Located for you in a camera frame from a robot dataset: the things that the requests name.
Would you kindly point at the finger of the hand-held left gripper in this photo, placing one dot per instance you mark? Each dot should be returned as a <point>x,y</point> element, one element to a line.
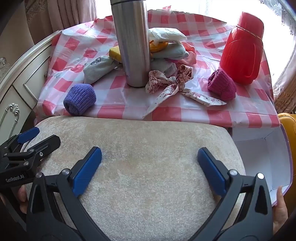
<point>49,142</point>
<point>29,134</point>

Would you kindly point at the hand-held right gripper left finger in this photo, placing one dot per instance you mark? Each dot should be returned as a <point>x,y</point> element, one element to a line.
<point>89,169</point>

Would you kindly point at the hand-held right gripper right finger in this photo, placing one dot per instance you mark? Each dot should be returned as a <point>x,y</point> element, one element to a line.
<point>211,171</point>

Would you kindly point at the white box with purple rim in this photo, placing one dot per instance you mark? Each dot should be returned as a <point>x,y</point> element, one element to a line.
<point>259,162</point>

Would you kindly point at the purple knitted sock roll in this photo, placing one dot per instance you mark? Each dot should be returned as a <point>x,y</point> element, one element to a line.
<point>79,99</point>

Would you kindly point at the grey printed sock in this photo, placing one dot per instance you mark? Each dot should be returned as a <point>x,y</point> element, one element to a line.
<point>97,69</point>

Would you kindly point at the magenta knitted sock roll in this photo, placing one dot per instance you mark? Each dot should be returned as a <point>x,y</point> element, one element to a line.
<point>220,84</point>

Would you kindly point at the floral fabric scarf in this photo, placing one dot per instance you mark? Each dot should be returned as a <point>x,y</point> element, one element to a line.
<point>166,83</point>

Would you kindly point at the yellow sponge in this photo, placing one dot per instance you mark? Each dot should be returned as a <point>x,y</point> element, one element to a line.
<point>115,53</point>

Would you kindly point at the plain grey sock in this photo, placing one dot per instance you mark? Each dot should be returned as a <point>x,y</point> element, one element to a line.
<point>165,66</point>

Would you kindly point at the pink cloth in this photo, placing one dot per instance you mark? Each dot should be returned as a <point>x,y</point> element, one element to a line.
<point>190,56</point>

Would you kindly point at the light blue towel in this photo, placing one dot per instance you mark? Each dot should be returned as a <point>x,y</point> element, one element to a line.
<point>171,51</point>

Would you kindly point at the orange yellow cloth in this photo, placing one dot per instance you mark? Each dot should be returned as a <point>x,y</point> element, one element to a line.
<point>158,46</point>

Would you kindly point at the white tissue packet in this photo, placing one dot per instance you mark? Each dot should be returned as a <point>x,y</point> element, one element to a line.
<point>168,34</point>

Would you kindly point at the person's left hand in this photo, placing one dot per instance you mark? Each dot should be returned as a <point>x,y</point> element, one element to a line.
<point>22,199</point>

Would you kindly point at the white ornate cabinet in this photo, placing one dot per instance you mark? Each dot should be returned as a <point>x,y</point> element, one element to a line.
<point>18,92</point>

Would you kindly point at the beige stool cushion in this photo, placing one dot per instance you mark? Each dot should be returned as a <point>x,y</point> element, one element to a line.
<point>143,173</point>

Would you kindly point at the red white checkered tablecloth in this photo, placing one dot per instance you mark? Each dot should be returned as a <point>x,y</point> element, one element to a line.
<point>198,115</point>

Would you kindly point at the yellow leather chair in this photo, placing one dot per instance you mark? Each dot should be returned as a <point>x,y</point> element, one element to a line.
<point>289,125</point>

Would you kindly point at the beige embroidered curtain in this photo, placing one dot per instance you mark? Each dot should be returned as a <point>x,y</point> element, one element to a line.
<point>285,92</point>

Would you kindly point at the red plastic thermos jug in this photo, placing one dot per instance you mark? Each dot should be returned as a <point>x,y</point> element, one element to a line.
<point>242,53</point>

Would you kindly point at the stainless steel flask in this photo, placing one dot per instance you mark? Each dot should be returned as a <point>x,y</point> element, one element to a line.
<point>133,46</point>

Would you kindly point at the white lace curtain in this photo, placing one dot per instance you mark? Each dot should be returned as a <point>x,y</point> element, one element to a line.
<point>277,14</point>

